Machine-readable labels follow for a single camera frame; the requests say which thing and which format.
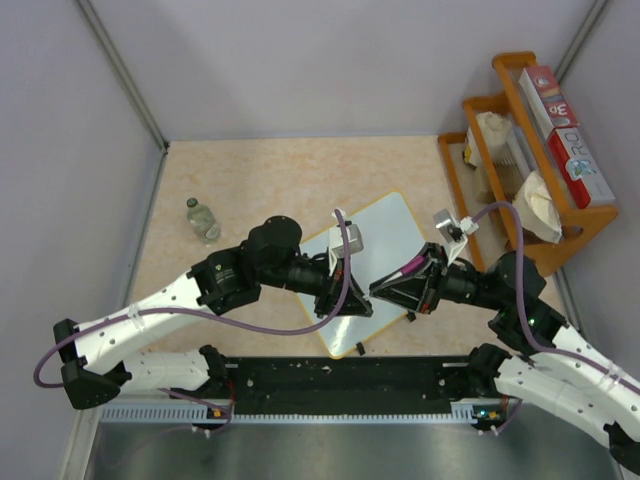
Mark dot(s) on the orange wooden rack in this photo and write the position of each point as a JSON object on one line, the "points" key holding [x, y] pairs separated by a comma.
{"points": [[504, 170]]}

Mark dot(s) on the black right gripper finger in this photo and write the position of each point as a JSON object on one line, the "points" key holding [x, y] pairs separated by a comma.
{"points": [[406, 300], [429, 251]]}

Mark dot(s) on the red white box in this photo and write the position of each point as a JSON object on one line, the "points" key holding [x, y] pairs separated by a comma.
{"points": [[579, 169]]}

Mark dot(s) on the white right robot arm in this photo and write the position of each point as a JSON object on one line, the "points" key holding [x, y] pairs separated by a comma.
{"points": [[550, 365]]}

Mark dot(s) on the crumpled beige cloth front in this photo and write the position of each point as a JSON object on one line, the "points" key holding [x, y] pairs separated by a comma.
{"points": [[536, 209]]}

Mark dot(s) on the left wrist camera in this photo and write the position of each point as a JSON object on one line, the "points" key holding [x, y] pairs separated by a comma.
{"points": [[344, 234]]}

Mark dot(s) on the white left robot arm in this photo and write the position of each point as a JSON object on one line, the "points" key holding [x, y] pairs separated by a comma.
{"points": [[104, 358]]}

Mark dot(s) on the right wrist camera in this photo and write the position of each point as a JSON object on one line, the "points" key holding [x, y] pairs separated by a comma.
{"points": [[455, 232]]}

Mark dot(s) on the small yellow white box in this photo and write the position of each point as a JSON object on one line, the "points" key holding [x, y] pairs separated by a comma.
{"points": [[471, 156]]}

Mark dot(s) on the clear plastic bottle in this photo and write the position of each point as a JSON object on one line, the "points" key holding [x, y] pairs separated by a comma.
{"points": [[202, 221]]}

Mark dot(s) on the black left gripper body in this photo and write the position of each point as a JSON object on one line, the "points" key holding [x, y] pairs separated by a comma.
{"points": [[327, 299]]}

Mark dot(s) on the yellow-framed whiteboard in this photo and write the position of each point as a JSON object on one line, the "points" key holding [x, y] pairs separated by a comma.
{"points": [[391, 237]]}

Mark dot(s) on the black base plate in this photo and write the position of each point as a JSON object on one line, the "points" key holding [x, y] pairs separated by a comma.
{"points": [[349, 386]]}

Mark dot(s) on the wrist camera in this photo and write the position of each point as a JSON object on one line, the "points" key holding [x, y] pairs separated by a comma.
{"points": [[455, 232], [344, 234]]}

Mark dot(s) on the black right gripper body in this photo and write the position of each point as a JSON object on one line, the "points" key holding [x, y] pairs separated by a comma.
{"points": [[453, 283]]}

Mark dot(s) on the purple-capped whiteboard marker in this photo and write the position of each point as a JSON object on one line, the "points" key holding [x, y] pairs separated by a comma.
{"points": [[397, 276]]}

